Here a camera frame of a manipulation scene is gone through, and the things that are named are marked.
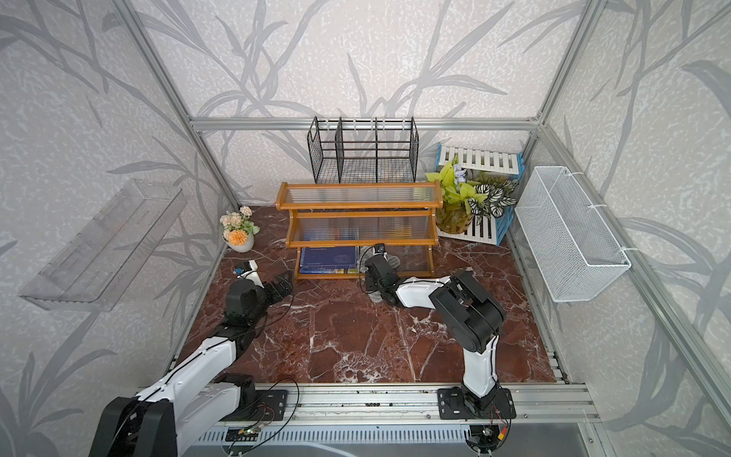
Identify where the black cable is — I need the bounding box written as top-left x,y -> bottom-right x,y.
225,375 -> 301,457

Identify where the blue book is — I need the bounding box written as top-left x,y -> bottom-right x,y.
299,247 -> 358,274

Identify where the flower pot with orange flowers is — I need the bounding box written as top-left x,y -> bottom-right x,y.
219,206 -> 260,253

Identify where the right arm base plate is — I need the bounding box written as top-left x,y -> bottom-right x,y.
437,385 -> 517,420

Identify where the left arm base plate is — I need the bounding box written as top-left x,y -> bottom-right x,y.
223,390 -> 289,424

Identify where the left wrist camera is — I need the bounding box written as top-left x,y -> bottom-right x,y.
233,260 -> 263,287

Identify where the clear acrylic wall shelf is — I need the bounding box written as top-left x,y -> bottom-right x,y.
20,179 -> 187,312

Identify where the white and blue slatted crate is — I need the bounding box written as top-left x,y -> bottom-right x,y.
429,144 -> 525,246

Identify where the green potted plant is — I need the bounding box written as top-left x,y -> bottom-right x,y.
426,159 -> 519,234

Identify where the white wire mesh basket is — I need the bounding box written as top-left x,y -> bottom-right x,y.
516,166 -> 631,303

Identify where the aluminium rail frame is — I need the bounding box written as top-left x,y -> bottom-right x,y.
116,382 -> 601,428

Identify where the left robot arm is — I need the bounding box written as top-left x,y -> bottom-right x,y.
89,270 -> 293,456

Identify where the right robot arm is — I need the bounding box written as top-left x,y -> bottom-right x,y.
365,254 -> 516,420

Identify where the black wire mesh organizer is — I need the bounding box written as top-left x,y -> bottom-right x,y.
306,117 -> 420,184

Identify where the orange wooden bookshelf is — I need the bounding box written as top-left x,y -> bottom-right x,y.
276,182 -> 443,277

